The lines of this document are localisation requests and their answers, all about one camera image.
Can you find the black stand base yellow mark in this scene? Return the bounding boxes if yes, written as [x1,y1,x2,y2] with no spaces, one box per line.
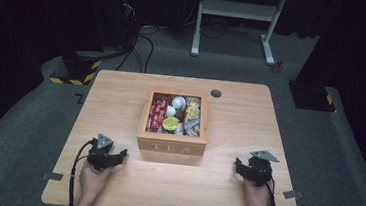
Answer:
[285,79,338,113]

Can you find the wooden box with glass lid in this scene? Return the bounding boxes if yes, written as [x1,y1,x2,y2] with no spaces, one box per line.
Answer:
[135,85,212,157]

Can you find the dark equipment rack with wires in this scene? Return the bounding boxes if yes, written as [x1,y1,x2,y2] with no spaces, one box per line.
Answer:
[115,0,145,51]

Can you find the person's right hand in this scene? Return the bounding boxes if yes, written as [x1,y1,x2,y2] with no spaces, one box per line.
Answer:
[240,177,274,206]

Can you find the right hand-held gripper black cable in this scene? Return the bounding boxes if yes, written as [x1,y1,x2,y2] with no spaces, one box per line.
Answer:
[262,178,280,206]

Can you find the black yellow striped stand base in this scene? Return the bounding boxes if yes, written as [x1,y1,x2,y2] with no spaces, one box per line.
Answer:
[49,46,104,89]

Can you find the grey tape piece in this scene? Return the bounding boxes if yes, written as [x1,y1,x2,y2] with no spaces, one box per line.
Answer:
[42,171,64,183]
[282,189,304,201]

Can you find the black floor cables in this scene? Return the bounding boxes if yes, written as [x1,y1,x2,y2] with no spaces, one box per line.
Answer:
[115,20,161,76]

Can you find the white metal stand frame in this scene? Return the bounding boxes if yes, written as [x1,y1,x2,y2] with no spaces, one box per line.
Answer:
[190,0,289,67]

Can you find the stack of red packets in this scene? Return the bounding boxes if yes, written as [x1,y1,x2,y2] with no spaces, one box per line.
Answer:
[146,94,170,135]

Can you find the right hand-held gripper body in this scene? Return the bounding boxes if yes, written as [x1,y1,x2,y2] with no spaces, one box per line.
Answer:
[245,148,281,189]

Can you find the small red floor object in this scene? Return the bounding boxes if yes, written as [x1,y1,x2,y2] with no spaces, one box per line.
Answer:
[271,59,285,75]

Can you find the white creamer cup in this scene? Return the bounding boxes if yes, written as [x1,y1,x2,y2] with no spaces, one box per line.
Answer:
[174,121,185,136]
[165,105,178,118]
[170,95,188,112]

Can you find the hand-held gripper black cable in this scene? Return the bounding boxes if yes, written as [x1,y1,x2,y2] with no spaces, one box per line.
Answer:
[262,178,280,206]
[67,137,98,206]

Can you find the left hand-held gripper black cable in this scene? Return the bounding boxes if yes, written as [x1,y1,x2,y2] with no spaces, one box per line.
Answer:
[67,137,98,206]

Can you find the person's left hand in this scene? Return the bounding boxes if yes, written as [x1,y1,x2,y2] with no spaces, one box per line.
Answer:
[76,158,117,205]

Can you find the pile of clear yellow packets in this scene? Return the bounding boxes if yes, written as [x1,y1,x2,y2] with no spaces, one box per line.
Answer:
[181,96,203,138]

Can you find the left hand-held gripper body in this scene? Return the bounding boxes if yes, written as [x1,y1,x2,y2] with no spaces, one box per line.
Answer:
[86,132,117,173]

